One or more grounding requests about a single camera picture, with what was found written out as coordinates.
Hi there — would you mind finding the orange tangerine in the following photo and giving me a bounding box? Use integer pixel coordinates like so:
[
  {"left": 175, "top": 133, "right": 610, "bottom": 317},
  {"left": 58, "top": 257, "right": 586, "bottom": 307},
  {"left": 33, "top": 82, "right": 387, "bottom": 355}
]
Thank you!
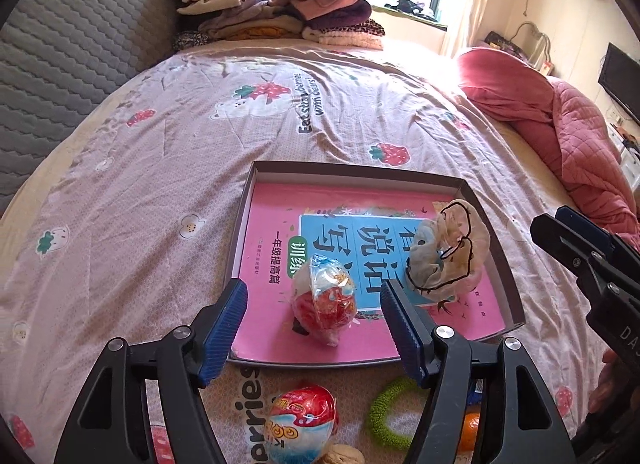
[{"left": 458, "top": 412, "right": 480, "bottom": 454}]

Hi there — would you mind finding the green fuzzy ring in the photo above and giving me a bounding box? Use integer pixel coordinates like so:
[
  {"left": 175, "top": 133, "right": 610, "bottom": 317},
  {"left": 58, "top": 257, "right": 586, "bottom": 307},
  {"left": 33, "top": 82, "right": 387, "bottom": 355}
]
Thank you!
[{"left": 366, "top": 375, "right": 434, "bottom": 452}]

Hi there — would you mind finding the walnut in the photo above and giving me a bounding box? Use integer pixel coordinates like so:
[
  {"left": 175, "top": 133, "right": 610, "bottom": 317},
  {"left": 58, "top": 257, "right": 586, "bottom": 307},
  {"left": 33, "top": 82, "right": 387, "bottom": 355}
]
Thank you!
[{"left": 319, "top": 444, "right": 366, "bottom": 464}]

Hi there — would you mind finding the red clear-top surprise egg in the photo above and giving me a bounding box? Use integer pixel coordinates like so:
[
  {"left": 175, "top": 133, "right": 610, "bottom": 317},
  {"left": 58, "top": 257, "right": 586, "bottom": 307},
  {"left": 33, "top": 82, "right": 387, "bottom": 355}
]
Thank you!
[{"left": 291, "top": 254, "right": 357, "bottom": 347}]

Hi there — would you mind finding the blue snack packet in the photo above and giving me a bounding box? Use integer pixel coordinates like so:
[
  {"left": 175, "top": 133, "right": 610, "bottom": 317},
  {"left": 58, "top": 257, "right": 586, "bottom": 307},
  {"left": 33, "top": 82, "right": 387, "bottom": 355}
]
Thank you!
[{"left": 466, "top": 378, "right": 484, "bottom": 406}]

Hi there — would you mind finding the person's right hand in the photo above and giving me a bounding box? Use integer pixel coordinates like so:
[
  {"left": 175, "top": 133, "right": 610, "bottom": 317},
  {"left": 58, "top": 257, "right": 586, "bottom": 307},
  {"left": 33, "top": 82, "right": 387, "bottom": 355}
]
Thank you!
[{"left": 588, "top": 348, "right": 629, "bottom": 413}]

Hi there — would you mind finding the pink quilted blanket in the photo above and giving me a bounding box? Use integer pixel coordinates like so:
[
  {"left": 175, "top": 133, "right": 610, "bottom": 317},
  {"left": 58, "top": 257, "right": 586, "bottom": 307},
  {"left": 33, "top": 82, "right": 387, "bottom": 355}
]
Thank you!
[{"left": 457, "top": 47, "right": 639, "bottom": 249}]

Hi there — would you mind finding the black television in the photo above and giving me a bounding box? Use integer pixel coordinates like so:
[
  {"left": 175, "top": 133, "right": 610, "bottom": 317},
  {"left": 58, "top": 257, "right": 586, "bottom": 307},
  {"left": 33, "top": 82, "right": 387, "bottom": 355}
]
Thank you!
[{"left": 598, "top": 43, "right": 640, "bottom": 123}]

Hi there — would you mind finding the pink strawberry bed sheet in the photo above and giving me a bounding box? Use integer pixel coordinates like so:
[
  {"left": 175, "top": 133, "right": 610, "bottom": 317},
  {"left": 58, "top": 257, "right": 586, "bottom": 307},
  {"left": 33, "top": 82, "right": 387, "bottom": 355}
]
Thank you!
[{"left": 1, "top": 40, "right": 604, "bottom": 463}]

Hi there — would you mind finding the shallow box with pink book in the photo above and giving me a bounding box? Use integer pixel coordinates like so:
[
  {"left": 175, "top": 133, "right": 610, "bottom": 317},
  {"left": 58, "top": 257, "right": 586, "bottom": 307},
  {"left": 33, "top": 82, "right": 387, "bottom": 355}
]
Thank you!
[{"left": 223, "top": 159, "right": 526, "bottom": 370}]

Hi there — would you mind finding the grey quilted headboard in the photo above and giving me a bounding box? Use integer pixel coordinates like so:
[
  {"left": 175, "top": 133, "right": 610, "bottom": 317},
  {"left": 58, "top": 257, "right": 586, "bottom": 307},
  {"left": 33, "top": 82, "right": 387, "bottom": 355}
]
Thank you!
[{"left": 1, "top": 0, "right": 177, "bottom": 207}]

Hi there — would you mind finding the pile of folded clothes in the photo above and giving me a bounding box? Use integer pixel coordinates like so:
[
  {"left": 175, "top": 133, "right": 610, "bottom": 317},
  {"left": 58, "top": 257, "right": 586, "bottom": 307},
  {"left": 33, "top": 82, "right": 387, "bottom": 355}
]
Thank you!
[{"left": 174, "top": 0, "right": 385, "bottom": 52}]

